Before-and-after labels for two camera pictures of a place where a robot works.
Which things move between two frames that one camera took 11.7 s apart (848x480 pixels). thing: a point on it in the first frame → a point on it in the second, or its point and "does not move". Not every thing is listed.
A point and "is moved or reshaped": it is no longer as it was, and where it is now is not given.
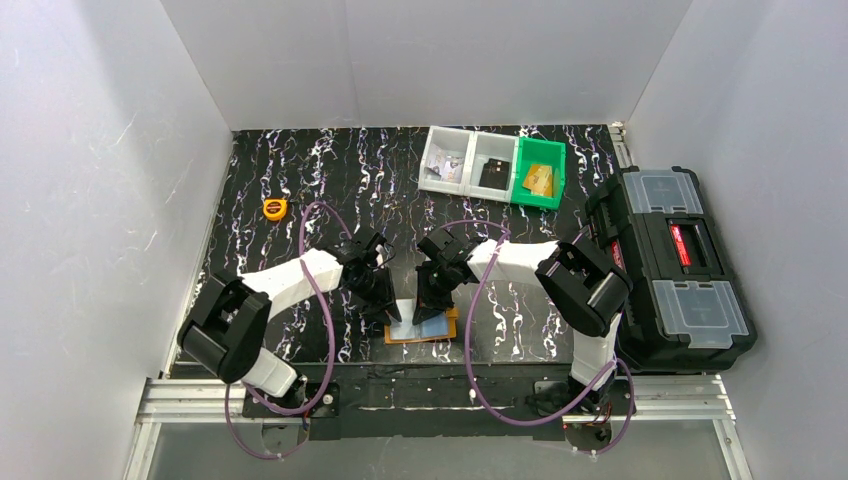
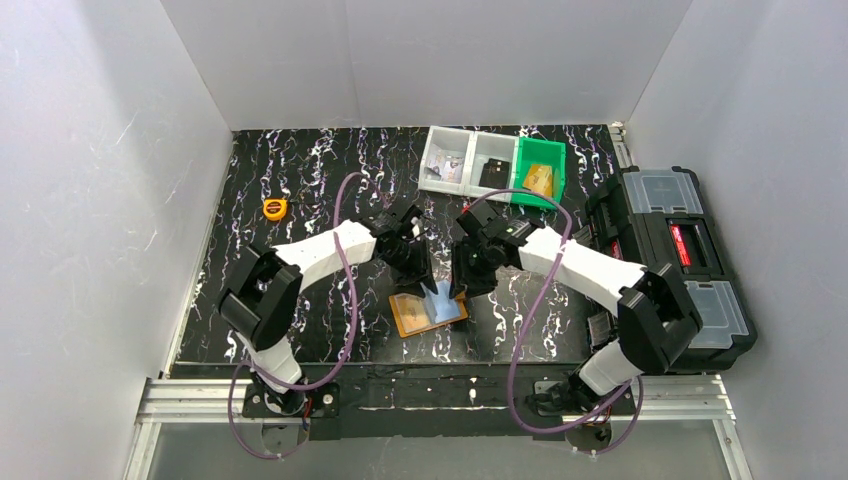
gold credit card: [539, 179] does not move
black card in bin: [495, 174] does not move
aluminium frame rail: [697, 399] does not move
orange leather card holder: [442, 325] is moved or reshaped
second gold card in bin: [541, 180] does not move
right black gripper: [433, 286] → [472, 268]
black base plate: [439, 401] does not move
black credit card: [495, 174] does not move
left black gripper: [374, 287] → [413, 264]
